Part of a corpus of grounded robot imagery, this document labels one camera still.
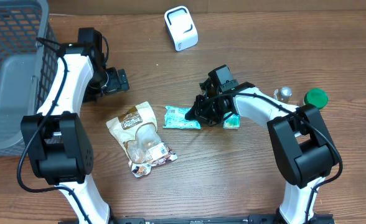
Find grey plastic mesh basket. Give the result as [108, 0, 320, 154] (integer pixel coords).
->
[0, 0, 57, 156]

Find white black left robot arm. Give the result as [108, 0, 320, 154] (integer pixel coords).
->
[16, 27, 129, 223]

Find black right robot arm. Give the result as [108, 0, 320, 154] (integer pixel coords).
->
[185, 65, 343, 223]

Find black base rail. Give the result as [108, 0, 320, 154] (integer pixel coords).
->
[58, 213, 335, 224]

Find clear yellow liquid bottle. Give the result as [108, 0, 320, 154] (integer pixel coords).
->
[273, 86, 293, 103]

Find teal Kleenex tissue pack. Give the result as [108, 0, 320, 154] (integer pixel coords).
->
[223, 112, 240, 129]

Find green lid white jar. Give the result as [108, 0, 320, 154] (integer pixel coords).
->
[303, 88, 329, 110]

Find white barcode scanner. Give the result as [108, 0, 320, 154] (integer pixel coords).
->
[164, 6, 199, 52]

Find brown snack packet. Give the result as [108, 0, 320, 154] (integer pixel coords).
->
[106, 101, 178, 177]

